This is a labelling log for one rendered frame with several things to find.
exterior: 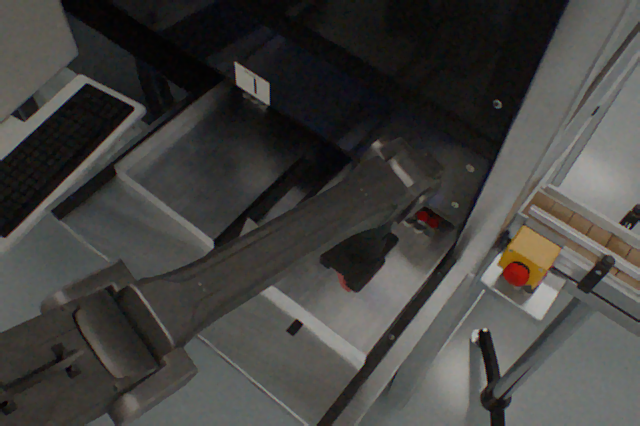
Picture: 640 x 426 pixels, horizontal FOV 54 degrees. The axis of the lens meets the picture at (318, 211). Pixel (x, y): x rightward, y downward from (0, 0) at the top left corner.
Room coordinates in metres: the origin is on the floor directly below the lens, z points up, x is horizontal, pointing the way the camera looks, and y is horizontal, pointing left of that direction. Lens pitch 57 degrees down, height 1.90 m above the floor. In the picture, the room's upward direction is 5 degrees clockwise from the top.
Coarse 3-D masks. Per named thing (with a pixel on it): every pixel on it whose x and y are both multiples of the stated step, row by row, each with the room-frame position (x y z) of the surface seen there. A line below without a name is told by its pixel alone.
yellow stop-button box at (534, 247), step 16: (528, 224) 0.57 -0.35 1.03; (512, 240) 0.54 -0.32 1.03; (528, 240) 0.54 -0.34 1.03; (544, 240) 0.55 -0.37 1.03; (560, 240) 0.55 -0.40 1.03; (512, 256) 0.52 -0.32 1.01; (528, 256) 0.51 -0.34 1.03; (544, 256) 0.52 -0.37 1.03; (528, 272) 0.50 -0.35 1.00; (544, 272) 0.49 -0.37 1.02
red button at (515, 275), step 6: (510, 264) 0.51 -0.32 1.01; (516, 264) 0.51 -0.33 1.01; (504, 270) 0.50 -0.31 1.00; (510, 270) 0.50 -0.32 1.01; (516, 270) 0.49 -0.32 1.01; (522, 270) 0.50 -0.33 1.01; (504, 276) 0.49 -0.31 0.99; (510, 276) 0.49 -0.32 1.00; (516, 276) 0.49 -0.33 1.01; (522, 276) 0.49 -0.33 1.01; (528, 276) 0.49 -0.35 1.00; (510, 282) 0.49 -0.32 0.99; (516, 282) 0.48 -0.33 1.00; (522, 282) 0.48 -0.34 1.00
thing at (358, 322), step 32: (352, 160) 0.77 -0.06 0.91; (320, 192) 0.68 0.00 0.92; (448, 224) 0.66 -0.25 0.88; (416, 256) 0.58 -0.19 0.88; (288, 288) 0.49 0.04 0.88; (320, 288) 0.50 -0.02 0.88; (384, 288) 0.51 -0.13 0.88; (416, 288) 0.50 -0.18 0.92; (320, 320) 0.42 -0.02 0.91; (352, 320) 0.44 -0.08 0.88; (384, 320) 0.45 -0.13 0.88; (352, 352) 0.38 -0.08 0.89
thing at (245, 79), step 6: (240, 66) 0.86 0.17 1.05; (240, 72) 0.86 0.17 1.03; (246, 72) 0.85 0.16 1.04; (240, 78) 0.86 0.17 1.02; (246, 78) 0.85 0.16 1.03; (252, 78) 0.84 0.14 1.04; (258, 78) 0.84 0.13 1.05; (240, 84) 0.86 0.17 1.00; (246, 84) 0.85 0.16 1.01; (252, 84) 0.85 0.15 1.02; (258, 84) 0.84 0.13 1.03; (264, 84) 0.83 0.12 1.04; (246, 90) 0.85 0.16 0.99; (252, 90) 0.85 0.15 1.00; (258, 90) 0.84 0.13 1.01; (264, 90) 0.83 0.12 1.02; (258, 96) 0.84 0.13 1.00; (264, 96) 0.83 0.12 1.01; (264, 102) 0.83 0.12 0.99
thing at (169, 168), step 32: (224, 96) 0.94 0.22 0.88; (160, 128) 0.80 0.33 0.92; (192, 128) 0.84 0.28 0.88; (224, 128) 0.85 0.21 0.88; (256, 128) 0.85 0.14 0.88; (288, 128) 0.86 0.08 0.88; (128, 160) 0.73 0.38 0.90; (160, 160) 0.75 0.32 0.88; (192, 160) 0.76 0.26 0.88; (224, 160) 0.76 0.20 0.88; (256, 160) 0.77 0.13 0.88; (288, 160) 0.78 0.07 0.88; (160, 192) 0.67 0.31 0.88; (192, 192) 0.68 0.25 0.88; (224, 192) 0.69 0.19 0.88; (256, 192) 0.69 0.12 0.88; (192, 224) 0.59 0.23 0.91; (224, 224) 0.61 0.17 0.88
